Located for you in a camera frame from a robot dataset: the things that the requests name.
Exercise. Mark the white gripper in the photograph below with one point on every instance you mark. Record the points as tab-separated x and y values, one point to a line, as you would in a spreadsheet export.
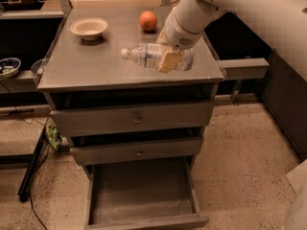
177	33

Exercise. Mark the clear plastic water bottle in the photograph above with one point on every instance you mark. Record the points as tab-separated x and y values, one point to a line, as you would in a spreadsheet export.
149	55

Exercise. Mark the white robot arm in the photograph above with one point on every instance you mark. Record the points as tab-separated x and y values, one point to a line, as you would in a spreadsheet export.
282	25

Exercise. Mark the grey drawer cabinet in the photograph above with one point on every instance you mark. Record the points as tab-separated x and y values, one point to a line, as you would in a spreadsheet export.
91	73

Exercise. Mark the middle grey drawer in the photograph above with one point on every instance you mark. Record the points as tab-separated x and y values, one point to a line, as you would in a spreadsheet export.
106	154

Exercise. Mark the grey drawer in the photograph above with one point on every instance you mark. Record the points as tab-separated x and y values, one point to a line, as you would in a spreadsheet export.
131	118
155	194
106	154

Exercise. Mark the top grey drawer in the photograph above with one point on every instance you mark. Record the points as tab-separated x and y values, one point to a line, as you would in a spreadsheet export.
131	118

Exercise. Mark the bottom grey drawer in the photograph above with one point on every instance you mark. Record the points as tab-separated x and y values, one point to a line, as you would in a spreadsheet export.
155	194

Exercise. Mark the orange fruit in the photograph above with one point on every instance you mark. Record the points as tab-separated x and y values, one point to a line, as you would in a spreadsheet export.
148	21

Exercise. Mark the white paper bowl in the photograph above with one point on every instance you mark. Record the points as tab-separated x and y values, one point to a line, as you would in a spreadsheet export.
90	28

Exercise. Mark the grey side shelf bar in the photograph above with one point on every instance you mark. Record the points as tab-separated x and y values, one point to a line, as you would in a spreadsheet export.
243	69

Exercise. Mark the clear plastic container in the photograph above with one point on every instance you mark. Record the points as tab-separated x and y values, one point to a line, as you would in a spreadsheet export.
38	67

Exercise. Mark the green power strip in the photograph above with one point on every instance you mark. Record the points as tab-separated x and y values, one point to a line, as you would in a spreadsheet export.
53	137

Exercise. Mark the blue patterned bowl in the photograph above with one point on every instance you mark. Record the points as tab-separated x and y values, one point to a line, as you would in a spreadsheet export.
9	67

